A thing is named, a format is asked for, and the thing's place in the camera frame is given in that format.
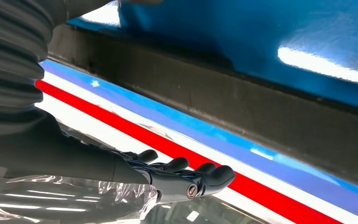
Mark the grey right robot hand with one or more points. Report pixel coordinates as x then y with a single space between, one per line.
58 154

